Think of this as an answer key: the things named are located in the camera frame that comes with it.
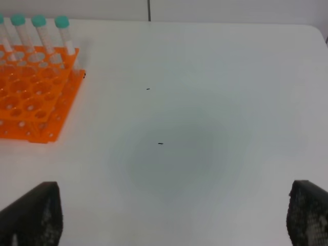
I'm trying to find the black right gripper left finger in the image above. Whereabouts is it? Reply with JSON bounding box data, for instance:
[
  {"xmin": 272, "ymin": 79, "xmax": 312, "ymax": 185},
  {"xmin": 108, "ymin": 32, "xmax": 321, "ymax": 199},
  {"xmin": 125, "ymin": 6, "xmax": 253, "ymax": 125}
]
[{"xmin": 1, "ymin": 181, "xmax": 63, "ymax": 245}]

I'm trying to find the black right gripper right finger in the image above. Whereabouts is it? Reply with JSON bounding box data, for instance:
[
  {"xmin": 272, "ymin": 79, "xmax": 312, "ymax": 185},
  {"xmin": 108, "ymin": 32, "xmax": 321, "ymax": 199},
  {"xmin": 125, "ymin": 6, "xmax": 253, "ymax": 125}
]
[{"xmin": 286, "ymin": 180, "xmax": 327, "ymax": 246}]

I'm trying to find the orange plastic test tube rack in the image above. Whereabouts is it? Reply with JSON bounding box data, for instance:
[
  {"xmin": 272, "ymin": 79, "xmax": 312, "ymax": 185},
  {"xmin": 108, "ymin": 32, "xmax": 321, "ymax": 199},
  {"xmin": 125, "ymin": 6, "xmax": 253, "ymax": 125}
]
[{"xmin": 1, "ymin": 45, "xmax": 85, "ymax": 144}]

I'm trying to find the row tube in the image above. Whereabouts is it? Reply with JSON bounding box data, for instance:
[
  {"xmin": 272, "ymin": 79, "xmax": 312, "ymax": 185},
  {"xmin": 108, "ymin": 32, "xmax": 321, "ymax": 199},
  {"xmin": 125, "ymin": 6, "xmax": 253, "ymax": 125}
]
[
  {"xmin": 54, "ymin": 15, "xmax": 80, "ymax": 77},
  {"xmin": 0, "ymin": 14, "xmax": 16, "ymax": 61},
  {"xmin": 10, "ymin": 14, "xmax": 35, "ymax": 54},
  {"xmin": 31, "ymin": 15, "xmax": 55, "ymax": 55}
]

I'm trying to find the back row tube far right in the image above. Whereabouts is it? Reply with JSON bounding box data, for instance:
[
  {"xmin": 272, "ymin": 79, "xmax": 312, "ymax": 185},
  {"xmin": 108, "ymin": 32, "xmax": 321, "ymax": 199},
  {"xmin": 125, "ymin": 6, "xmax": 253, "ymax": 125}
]
[{"xmin": 54, "ymin": 15, "xmax": 80, "ymax": 77}]

